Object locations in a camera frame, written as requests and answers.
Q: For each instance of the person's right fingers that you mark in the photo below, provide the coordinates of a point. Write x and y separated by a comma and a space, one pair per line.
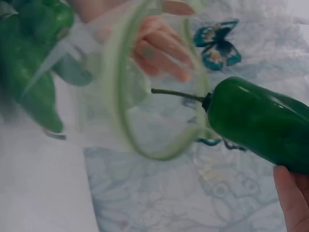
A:
288, 193

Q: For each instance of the person's left fingers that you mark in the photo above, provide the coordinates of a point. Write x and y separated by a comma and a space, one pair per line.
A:
164, 55

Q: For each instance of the person's right hand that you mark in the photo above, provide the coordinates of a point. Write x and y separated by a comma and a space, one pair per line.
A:
295, 203

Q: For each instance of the clear plastic bag green rim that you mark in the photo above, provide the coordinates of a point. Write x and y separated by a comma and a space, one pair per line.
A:
116, 101

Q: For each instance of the person's left hand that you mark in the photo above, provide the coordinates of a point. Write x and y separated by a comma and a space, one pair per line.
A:
157, 48

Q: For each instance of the green pepper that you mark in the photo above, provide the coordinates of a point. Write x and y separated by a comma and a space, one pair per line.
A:
26, 79
253, 116
51, 18

